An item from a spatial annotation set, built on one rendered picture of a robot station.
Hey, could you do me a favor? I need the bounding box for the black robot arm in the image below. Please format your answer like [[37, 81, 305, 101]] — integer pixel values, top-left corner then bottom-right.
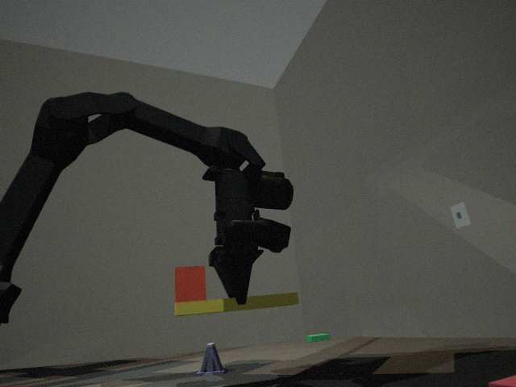
[[0, 92, 293, 324]]

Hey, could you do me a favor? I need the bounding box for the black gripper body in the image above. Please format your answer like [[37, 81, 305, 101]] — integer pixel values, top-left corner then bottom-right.
[[208, 198, 273, 267]]

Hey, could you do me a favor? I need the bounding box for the green rectangular block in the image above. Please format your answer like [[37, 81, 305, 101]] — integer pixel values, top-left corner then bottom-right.
[[306, 334, 330, 342]]

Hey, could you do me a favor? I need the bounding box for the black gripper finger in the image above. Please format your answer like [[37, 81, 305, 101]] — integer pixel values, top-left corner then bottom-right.
[[219, 250, 264, 305], [212, 261, 235, 298]]

